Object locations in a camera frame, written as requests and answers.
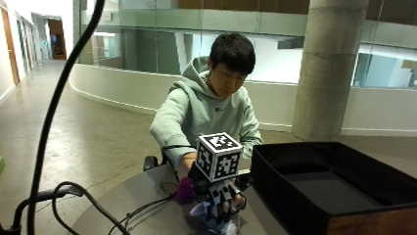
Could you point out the purple soft object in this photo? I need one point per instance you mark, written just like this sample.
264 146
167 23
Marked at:
186 192

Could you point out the large black storage box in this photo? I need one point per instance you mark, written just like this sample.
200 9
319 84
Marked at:
329 192

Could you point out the grey metal stand tube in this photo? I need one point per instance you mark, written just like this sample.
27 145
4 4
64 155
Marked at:
42 197

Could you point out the white cube with black markers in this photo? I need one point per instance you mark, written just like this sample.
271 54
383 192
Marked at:
219 156

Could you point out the brown wooden door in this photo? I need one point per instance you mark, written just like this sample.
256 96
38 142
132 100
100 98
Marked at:
10 45

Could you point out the black chair armrest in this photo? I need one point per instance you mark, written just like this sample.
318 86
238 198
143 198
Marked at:
150 163

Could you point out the glass balustrade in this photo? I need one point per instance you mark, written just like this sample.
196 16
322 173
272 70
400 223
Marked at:
243 23

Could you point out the pale blue plastic bag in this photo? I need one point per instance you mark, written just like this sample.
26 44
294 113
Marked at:
203 218

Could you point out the the person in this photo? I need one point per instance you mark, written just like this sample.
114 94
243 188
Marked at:
204 111

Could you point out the grey concrete pillar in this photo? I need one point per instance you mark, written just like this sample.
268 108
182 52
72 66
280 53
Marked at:
328 71

